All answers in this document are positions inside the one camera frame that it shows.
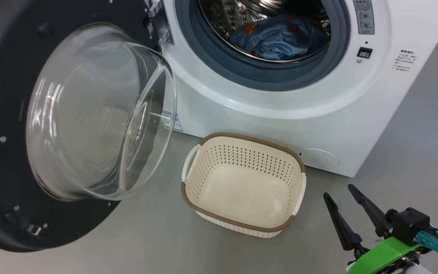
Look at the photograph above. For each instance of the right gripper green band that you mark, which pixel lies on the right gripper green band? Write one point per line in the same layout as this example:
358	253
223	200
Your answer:
382	257

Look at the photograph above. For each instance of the black round glass washer door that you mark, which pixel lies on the black round glass washer door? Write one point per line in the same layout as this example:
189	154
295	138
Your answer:
2	114

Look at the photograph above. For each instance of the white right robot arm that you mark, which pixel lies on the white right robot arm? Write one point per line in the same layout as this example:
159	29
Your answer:
413	270

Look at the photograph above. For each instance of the cream perforated laundry basket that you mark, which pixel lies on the cream perforated laundry basket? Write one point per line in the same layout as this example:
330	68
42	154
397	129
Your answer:
242	198

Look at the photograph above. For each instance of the white front-load washing machine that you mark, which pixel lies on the white front-load washing machine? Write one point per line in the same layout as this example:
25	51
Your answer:
280	121

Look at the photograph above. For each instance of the black door latch socket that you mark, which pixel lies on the black door latch socket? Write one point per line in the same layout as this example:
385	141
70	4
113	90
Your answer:
364	52

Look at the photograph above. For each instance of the grey rubber door gasket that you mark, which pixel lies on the grey rubber door gasket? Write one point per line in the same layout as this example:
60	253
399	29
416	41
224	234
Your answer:
264	76

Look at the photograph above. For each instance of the metal door hinge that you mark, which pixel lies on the metal door hinge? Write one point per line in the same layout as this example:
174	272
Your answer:
162	34

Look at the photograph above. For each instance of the round white filter cover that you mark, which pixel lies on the round white filter cover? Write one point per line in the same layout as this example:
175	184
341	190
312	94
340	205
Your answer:
319	158

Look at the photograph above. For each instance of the black text warning sticker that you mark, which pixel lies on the black text warning sticker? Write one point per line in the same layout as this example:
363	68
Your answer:
403	61

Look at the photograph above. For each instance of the grey instruction sticker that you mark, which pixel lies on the grey instruction sticker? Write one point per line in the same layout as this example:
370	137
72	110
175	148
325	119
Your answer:
364	17

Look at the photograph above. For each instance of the blue energy label sticker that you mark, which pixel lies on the blue energy label sticker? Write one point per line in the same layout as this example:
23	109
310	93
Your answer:
176	122

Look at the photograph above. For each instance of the perforated steel washer drum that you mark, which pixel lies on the perforated steel washer drum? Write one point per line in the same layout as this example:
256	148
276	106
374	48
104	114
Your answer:
219	15

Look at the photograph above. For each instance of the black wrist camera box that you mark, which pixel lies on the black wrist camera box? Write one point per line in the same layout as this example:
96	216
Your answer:
409	224

